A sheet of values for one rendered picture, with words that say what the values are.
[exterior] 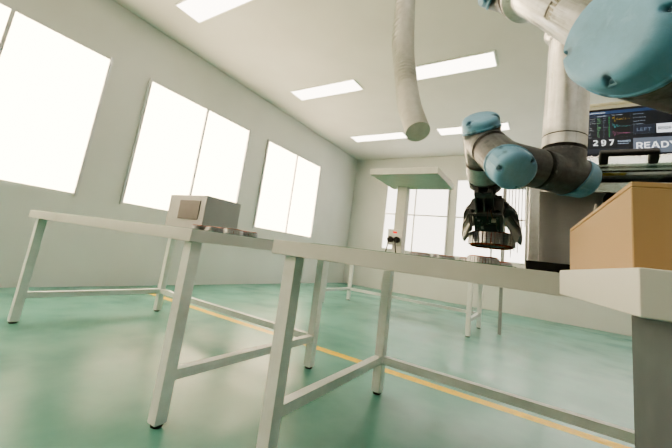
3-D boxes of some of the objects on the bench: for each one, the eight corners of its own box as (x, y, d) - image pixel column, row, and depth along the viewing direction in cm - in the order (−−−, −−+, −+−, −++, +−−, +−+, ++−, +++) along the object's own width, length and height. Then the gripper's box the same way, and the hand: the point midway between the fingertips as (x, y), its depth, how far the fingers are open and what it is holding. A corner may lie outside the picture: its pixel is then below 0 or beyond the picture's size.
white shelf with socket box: (431, 260, 152) (438, 166, 159) (360, 252, 171) (370, 168, 179) (448, 263, 181) (453, 183, 188) (386, 256, 200) (393, 184, 208)
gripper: (439, 191, 76) (450, 255, 86) (531, 191, 66) (531, 264, 76) (447, 172, 82) (456, 234, 92) (532, 170, 72) (532, 239, 82)
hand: (491, 239), depth 86 cm, fingers closed on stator, 13 cm apart
